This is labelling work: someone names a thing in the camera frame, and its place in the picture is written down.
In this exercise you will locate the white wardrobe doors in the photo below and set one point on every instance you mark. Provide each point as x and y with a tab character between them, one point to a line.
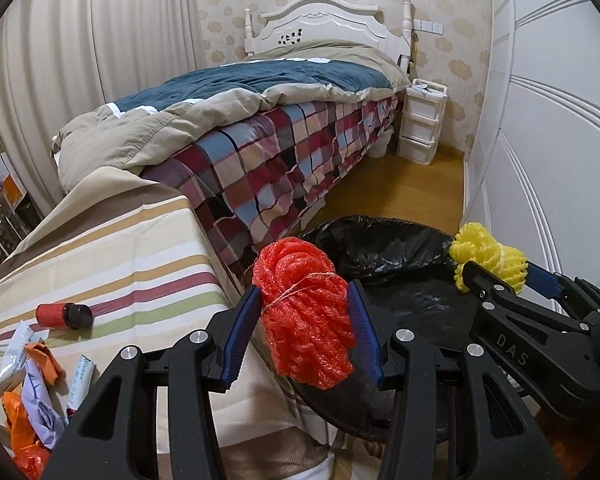
533	175

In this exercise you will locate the beige curtain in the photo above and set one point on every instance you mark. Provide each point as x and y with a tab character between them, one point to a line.
62	58

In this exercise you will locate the yellow foam net roll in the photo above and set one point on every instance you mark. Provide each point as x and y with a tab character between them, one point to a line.
474	242

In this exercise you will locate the orange-red foam net roll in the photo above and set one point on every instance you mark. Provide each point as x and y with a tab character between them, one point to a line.
305	314

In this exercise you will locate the beige and blue duvet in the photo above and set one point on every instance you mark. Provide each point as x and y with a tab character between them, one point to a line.
149	126

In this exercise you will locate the red label bottle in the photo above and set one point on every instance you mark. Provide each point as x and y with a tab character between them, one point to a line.
67	316

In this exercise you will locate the teal white tube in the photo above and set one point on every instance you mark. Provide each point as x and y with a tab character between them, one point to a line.
80	384

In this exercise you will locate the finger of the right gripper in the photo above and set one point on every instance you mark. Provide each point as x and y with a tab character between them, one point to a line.
485	287
578	297

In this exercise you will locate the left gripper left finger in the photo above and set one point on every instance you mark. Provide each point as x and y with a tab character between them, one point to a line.
113	435

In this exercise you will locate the plaid bed sheet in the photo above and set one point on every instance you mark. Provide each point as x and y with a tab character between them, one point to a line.
252	181

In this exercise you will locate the black trash bag bin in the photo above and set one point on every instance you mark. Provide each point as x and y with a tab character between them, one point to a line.
405	269

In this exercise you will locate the orange plastic wrapper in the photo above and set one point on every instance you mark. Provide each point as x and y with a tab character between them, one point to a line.
30	456

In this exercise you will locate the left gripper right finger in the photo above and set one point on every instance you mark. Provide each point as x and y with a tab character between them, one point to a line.
492	435

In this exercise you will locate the white plastic drawer unit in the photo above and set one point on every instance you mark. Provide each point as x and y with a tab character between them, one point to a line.
421	120

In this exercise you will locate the white wall switch panel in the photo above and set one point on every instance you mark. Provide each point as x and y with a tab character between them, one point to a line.
428	26

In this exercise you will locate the striped bed sheet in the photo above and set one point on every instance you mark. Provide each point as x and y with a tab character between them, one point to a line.
134	252

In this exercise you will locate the small orange white box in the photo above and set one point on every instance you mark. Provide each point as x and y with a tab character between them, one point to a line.
13	189

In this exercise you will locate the lavender paper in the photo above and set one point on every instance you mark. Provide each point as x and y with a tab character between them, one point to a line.
46	422

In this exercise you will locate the white wooden headboard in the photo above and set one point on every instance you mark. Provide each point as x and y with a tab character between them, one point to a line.
302	20

